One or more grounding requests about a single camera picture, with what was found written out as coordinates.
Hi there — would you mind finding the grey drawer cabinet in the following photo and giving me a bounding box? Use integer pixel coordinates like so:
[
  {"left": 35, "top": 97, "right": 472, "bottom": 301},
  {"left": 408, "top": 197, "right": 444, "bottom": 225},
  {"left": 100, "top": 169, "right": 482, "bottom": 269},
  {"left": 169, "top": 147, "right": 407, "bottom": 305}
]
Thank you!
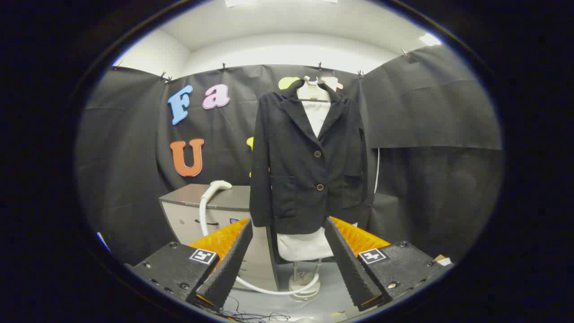
[{"left": 159, "top": 184, "right": 281, "bottom": 291}]

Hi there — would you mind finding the black backdrop cloth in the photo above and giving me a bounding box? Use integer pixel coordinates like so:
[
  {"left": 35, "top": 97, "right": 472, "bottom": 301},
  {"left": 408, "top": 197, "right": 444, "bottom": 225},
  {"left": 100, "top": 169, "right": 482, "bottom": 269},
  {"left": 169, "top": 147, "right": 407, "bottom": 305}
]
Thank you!
[{"left": 75, "top": 44, "right": 503, "bottom": 270}]

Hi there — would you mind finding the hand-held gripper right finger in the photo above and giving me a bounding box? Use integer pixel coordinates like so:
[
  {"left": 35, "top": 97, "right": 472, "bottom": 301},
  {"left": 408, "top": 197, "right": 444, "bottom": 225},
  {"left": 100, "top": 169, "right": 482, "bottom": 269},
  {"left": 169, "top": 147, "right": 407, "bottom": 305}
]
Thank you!
[{"left": 324, "top": 216, "right": 451, "bottom": 312}]

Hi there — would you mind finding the black button jacket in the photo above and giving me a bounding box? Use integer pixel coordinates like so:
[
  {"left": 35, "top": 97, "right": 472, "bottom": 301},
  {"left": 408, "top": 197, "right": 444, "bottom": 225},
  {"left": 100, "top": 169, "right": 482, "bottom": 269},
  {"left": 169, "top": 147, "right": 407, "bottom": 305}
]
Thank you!
[{"left": 249, "top": 80, "right": 369, "bottom": 235}]

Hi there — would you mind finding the white garment steamer with hose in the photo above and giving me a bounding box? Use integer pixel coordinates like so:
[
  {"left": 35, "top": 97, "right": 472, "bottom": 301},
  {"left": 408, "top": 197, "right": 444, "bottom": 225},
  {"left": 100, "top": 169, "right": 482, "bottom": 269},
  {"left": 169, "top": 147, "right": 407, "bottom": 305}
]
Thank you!
[{"left": 199, "top": 180, "right": 321, "bottom": 296}]

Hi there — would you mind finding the black cables bundle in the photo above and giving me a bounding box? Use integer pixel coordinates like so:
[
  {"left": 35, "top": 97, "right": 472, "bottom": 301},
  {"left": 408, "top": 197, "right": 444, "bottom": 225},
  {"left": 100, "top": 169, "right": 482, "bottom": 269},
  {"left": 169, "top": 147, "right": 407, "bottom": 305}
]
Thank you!
[{"left": 222, "top": 296, "right": 292, "bottom": 323}]

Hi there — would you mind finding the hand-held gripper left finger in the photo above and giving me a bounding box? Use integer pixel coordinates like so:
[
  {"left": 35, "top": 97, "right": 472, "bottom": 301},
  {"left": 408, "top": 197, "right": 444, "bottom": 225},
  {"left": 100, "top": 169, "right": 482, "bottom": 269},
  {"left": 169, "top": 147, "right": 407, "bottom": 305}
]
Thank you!
[{"left": 127, "top": 218, "right": 254, "bottom": 312}]

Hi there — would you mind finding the white mannequin torso on stand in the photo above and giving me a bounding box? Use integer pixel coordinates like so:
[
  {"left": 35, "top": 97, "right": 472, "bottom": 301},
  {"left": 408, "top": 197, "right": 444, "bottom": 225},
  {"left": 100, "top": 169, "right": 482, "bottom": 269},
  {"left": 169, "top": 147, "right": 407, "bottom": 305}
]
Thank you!
[{"left": 276, "top": 75, "right": 335, "bottom": 300}]

